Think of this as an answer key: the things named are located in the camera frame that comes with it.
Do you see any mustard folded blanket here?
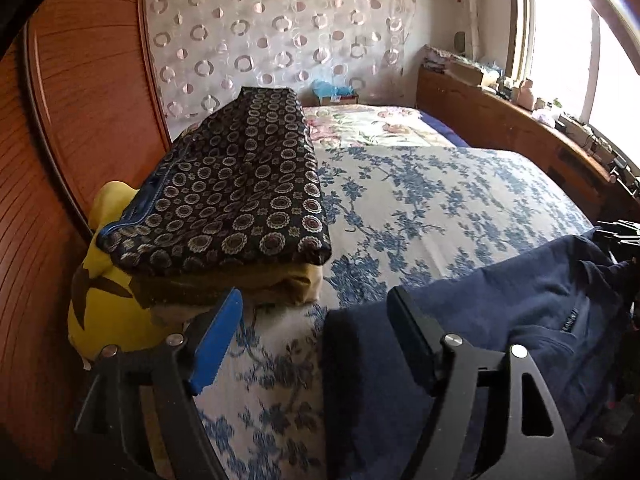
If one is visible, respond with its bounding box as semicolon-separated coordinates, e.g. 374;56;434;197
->
127;262;323;311

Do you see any blue floral bed sheet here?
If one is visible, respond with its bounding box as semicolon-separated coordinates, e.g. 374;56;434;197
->
192;146;593;480

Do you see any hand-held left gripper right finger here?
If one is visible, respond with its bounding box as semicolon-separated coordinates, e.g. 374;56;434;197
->
386;286;577;480

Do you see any stack of folded cloths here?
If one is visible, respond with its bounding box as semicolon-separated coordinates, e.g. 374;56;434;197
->
422;44;456;71

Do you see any yellow cushion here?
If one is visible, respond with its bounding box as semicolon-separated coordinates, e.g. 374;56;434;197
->
67;181;168;361

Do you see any navy printed t-shirt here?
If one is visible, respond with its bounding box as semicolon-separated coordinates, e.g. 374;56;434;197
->
322;227;633;480

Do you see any wooden sideboard cabinet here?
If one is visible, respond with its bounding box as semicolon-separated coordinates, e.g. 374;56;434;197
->
416;67;640;226

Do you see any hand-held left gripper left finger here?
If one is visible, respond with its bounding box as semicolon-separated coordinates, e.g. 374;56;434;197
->
74;287;244;480

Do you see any pink floral pillow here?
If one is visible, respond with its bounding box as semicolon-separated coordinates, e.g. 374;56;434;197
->
300;105;458;148

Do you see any dark patterned pillow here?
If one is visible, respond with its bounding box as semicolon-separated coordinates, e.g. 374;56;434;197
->
96;86;331;277

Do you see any window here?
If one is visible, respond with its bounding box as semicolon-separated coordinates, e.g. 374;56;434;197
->
505;0;640;161

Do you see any blue plastic bag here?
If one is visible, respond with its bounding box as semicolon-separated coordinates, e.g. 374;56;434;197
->
312;79;356;101

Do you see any sheer curtain with circles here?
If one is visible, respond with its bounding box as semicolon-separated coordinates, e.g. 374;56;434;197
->
144;0;418;133

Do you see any flat cardboard box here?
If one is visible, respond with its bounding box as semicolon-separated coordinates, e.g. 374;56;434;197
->
450;60;486;86

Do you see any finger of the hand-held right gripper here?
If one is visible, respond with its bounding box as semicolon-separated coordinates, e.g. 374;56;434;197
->
595;219;640;261

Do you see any brown wooden wardrobe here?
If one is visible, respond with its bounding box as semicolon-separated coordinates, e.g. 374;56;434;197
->
0;0;173;461

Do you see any navy blanket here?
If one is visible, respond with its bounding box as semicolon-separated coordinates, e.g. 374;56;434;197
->
420;112;471;148

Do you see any white window curtain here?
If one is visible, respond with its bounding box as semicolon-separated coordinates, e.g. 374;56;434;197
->
447;0;483;61

